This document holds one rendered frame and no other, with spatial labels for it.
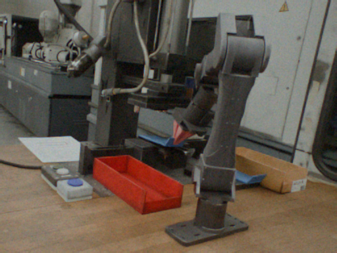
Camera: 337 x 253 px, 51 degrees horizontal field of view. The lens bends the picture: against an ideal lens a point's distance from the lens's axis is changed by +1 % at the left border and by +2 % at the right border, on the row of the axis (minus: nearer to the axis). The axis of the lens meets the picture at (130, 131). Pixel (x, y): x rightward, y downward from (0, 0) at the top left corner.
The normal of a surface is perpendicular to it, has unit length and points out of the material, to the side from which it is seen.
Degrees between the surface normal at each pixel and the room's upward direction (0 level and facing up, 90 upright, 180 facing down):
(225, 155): 98
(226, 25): 41
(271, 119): 90
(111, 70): 90
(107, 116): 90
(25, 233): 0
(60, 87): 90
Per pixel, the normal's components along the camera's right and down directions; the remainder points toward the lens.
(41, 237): 0.11, -0.97
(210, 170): -0.07, 0.35
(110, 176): -0.83, 0.03
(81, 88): 0.50, 0.24
